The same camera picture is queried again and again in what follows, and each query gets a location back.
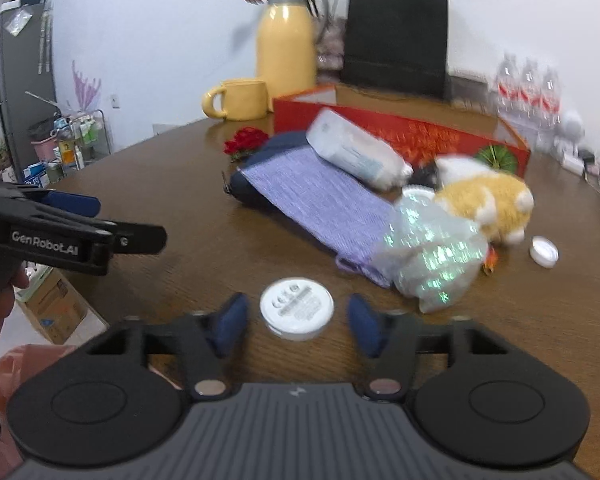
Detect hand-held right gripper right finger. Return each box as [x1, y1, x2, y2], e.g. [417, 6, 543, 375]
[347, 294, 518, 403]

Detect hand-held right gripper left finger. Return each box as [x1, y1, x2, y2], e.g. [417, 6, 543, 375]
[82, 292, 251, 402]

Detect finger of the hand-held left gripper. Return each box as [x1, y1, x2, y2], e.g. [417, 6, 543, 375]
[36, 189, 102, 219]
[94, 219, 168, 257]

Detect iridescent plastic bag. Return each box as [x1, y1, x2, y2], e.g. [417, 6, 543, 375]
[374, 186, 490, 314]

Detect purple woven cloth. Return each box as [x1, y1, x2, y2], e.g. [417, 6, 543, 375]
[241, 146, 398, 289]

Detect navy zip pouch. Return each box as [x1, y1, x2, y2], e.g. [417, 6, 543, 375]
[226, 131, 312, 209]

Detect white plastic packet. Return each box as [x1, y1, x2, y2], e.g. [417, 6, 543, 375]
[305, 108, 414, 192]

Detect orange and white plush toy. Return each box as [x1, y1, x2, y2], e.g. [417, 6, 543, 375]
[434, 154, 536, 247]

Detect white bottle cap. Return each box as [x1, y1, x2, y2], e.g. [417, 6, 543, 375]
[528, 236, 560, 269]

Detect red cardboard box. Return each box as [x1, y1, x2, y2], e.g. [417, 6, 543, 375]
[272, 84, 532, 179]

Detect brown cardboard carton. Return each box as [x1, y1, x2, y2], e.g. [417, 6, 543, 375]
[14, 264, 89, 346]

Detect pink bucket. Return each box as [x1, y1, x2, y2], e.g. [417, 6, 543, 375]
[31, 136, 62, 162]

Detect potted plant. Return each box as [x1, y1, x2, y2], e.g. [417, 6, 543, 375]
[0, 139, 15, 182]

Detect pink clothing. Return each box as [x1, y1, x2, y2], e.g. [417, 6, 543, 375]
[0, 344, 78, 468]

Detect red artificial flower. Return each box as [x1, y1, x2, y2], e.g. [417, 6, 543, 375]
[223, 127, 271, 162]

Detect grey refrigerator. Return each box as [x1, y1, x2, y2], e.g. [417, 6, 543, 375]
[0, 0, 59, 128]

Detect small black object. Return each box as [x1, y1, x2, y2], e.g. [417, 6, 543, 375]
[409, 164, 442, 187]

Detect yellow mug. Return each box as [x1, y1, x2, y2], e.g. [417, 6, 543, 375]
[202, 78, 271, 122]

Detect yellow thermos jug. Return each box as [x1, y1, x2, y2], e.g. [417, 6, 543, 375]
[256, 0, 328, 112]

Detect glass vase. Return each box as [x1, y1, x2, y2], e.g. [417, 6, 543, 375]
[314, 14, 349, 72]

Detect black paper bag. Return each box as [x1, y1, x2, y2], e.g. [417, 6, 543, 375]
[340, 0, 452, 102]

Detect wire storage rack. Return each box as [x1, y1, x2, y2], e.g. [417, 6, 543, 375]
[27, 109, 113, 183]

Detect purple plant wall sticker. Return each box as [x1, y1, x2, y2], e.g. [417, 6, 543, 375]
[71, 59, 103, 112]

